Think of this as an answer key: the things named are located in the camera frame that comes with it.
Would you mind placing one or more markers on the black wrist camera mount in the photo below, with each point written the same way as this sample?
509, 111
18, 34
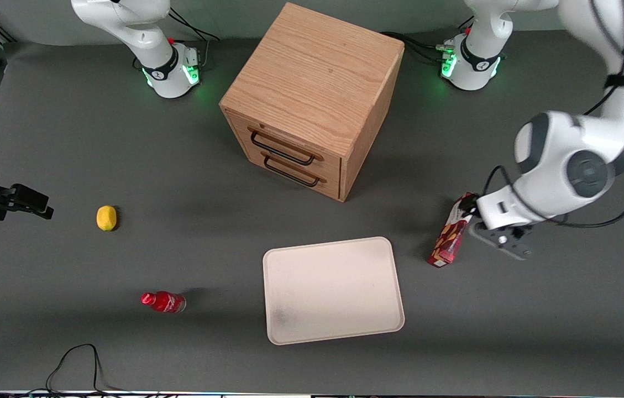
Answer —
502, 240

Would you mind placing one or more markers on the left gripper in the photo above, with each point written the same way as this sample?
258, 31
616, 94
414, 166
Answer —
470, 210

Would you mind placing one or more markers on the wooden two-drawer cabinet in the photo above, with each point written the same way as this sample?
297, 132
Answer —
312, 83

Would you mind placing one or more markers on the yellow lemon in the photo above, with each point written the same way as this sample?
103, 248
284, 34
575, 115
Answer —
106, 218

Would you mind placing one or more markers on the red cookie box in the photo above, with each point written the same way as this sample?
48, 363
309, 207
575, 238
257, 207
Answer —
449, 237

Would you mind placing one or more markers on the beige plastic tray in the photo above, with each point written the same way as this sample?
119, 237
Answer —
333, 290

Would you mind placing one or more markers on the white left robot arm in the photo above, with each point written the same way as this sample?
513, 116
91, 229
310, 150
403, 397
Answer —
560, 149

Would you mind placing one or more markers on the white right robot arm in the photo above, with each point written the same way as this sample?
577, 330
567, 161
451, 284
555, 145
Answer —
124, 16

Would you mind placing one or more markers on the red soda bottle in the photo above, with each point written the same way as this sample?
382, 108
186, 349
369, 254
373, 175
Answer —
165, 302

